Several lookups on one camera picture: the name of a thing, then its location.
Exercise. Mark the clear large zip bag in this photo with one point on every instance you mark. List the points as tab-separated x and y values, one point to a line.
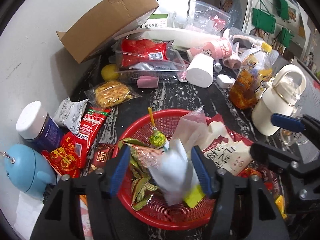
207	19

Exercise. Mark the green white medicine box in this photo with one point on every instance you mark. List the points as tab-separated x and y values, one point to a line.
156	21

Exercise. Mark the red sauce sachet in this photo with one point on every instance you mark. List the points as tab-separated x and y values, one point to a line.
90	125

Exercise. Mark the white cylinder container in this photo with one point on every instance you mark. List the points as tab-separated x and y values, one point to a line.
200	71

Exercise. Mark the yellow snack packet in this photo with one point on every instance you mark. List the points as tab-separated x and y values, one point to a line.
280	203

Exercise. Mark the green lollipop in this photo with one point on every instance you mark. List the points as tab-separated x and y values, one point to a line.
157	138

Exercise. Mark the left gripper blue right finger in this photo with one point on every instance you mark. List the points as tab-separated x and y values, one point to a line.
200	169

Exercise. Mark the red snack bag in tray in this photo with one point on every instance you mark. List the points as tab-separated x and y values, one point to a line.
136	51

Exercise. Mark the upper green tote bag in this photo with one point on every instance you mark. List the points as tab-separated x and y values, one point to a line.
282	8

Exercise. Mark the white red plum drink bag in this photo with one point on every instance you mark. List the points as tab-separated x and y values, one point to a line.
226	148

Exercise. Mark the glass mug with cartoon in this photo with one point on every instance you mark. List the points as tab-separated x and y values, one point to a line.
290	138

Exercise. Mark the red gold candy packet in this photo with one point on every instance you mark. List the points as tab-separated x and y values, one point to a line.
64	159

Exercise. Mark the green yellow white sachet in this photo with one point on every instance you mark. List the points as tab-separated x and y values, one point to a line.
194	196

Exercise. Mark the clear zip bag with snack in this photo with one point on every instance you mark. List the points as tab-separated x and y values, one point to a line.
175	175

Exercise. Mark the blue robot shaped gadget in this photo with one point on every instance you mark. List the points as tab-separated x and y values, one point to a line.
28	170

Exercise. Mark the lower green tote bag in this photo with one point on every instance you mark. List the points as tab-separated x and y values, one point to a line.
284	37

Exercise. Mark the green tote bag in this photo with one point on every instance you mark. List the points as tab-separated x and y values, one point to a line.
284	37
263	19
282	8

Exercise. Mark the amber drink plastic bottle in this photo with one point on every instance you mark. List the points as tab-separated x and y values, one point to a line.
255	69

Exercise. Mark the brown cardboard box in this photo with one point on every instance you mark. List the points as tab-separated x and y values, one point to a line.
100	26

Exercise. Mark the dark brown chocolate bar packet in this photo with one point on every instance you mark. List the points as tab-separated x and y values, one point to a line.
271	181

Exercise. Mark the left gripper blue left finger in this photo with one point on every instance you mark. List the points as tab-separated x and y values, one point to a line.
120	164

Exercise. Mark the white desiccant packet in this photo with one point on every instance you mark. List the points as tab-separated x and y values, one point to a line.
69	114

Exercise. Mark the red cartoon candy packet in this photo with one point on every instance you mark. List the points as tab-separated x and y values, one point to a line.
248	172

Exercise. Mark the blue jar white lid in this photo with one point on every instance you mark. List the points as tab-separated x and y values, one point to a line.
36	126

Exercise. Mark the pink paper cup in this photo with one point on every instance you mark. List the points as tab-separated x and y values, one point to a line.
218	49

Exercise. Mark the red plastic basket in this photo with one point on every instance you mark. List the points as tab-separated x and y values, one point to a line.
157	212

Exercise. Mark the clear plastic tray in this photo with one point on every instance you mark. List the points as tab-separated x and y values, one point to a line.
167	71

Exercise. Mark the yellow crispy snack bag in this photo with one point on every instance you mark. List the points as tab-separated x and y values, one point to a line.
110	94

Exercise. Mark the yellow lemon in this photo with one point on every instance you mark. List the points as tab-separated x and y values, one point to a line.
109	73

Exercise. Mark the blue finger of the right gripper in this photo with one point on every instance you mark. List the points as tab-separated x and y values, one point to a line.
272	157
287	122

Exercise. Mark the green red date snack bag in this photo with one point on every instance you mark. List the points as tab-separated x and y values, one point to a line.
142	158

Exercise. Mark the cream white kettle jug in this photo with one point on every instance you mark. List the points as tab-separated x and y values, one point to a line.
282	95

